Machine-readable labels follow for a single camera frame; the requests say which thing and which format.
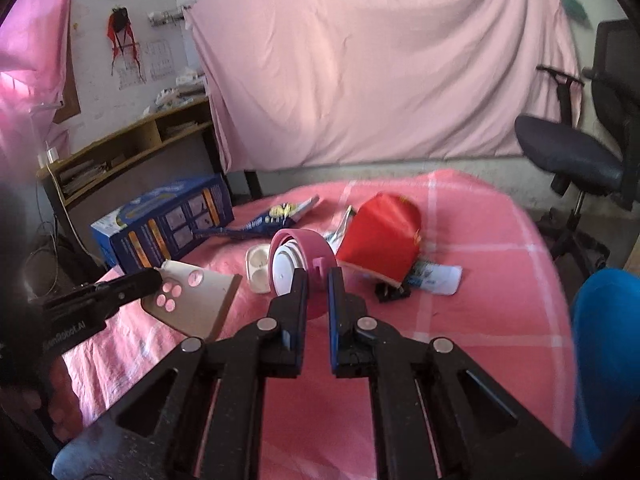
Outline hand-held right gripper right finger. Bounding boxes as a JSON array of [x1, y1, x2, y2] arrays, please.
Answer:
[[329, 267, 571, 480]]

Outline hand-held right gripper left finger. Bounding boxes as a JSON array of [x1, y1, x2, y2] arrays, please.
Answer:
[[107, 269, 309, 480]]

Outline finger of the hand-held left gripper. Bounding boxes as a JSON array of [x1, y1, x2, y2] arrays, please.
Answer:
[[75, 268, 163, 313]]

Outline pink tape roll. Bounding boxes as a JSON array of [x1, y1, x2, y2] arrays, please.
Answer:
[[268, 228, 335, 321]]

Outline white packet with blue print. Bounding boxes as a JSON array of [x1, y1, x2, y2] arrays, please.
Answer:
[[407, 260, 463, 296]]

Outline person's left hand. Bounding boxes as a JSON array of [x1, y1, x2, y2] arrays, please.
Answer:
[[0, 355, 83, 443]]

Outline small white plastic case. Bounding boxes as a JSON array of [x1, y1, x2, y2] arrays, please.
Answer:
[[245, 246, 275, 294]]

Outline black clip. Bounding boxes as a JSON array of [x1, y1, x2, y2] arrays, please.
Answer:
[[376, 282, 412, 303]]

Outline blue cardboard box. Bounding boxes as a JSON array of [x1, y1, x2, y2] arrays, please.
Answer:
[[91, 174, 236, 271]]

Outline red bag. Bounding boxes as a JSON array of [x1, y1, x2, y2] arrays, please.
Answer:
[[336, 194, 423, 288]]

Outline blue snack packet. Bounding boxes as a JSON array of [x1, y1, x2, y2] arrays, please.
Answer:
[[192, 195, 321, 242]]

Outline stack of papers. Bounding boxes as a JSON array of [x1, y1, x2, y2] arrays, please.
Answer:
[[57, 160, 113, 196]]

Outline pink checked blanket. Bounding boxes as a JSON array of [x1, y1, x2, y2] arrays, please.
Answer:
[[60, 170, 576, 480]]

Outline wooden shelf desk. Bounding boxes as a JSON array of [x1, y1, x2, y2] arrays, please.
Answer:
[[36, 95, 223, 271]]

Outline brown wooden board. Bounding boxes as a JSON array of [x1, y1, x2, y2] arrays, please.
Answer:
[[52, 50, 81, 123]]

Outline white items on shelf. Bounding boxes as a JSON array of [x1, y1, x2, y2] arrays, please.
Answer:
[[155, 72, 208, 108]]

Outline hung pink sheet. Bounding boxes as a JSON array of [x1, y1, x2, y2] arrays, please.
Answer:
[[182, 0, 586, 173]]

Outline red hanging ornament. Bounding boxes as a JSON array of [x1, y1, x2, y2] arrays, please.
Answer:
[[106, 6, 147, 83]]

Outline pink window curtain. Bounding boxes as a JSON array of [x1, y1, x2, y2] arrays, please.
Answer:
[[0, 0, 81, 171]]

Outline black office chair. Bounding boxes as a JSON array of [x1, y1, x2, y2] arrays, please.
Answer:
[[515, 19, 640, 286]]

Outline wall calendar sheet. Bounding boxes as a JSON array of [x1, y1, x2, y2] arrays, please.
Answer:
[[117, 40, 173, 91]]

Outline wall rack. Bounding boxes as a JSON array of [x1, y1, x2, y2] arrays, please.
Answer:
[[147, 7, 188, 28]]

